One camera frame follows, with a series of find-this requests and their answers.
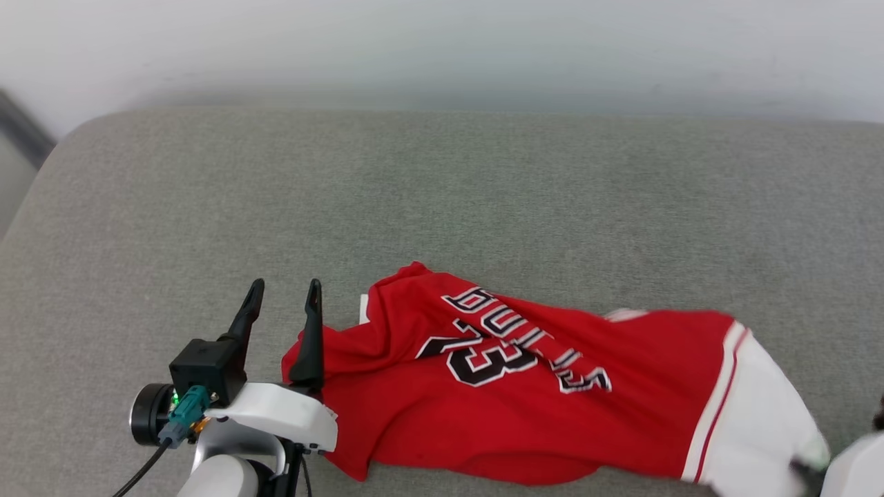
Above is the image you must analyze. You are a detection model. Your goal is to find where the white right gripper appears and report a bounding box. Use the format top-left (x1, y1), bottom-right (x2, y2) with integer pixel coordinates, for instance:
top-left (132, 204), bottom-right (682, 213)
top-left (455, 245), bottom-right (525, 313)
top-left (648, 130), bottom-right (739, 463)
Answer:
top-left (789, 431), bottom-right (884, 497)

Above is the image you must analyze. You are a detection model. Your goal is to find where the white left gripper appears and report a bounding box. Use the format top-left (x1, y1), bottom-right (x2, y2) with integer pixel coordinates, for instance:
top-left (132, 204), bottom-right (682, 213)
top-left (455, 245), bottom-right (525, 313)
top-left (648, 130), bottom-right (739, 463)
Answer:
top-left (218, 278), bottom-right (340, 458)

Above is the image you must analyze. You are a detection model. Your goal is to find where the red basketball jersey white trim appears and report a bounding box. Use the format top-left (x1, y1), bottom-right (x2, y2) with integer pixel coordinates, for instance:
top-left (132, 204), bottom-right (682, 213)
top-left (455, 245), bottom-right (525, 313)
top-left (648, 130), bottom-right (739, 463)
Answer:
top-left (281, 261), bottom-right (831, 497)

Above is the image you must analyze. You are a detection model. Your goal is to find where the grey fabric sofa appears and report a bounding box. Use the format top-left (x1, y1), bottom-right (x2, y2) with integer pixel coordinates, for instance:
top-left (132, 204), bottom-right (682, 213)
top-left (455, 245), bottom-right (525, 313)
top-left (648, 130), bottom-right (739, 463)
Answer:
top-left (0, 107), bottom-right (884, 497)

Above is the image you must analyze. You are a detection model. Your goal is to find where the teal plug black cable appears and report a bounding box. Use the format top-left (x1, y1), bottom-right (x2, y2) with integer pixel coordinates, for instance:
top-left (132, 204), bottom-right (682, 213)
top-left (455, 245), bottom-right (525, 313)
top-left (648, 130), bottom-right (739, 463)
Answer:
top-left (113, 384), bottom-right (212, 497)

